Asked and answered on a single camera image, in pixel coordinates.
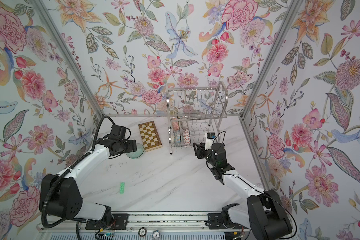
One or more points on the wooden folded chessboard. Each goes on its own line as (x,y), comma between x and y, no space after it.
(150,136)

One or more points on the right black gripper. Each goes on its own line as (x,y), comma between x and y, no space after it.
(200,152)

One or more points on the silver two-tier dish rack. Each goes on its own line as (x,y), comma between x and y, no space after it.
(203,107)

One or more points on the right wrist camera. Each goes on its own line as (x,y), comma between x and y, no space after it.
(209,140)

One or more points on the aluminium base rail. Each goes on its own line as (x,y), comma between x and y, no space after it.
(193,221)

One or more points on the small green plastic block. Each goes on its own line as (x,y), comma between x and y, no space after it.
(122,188)

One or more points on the pale green striped bowl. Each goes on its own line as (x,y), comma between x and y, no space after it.
(138,153)

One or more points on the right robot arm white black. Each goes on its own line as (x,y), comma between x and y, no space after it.
(264,214)

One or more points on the dark patterned plate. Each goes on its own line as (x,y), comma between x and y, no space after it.
(177,139)

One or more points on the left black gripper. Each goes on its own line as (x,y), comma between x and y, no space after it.
(132,147)

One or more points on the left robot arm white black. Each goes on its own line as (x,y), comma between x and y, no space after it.
(61,199)

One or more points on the pink striped bowl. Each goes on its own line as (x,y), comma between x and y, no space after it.
(184,124)

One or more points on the blue triangle patterned bowl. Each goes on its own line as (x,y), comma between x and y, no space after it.
(186,138)

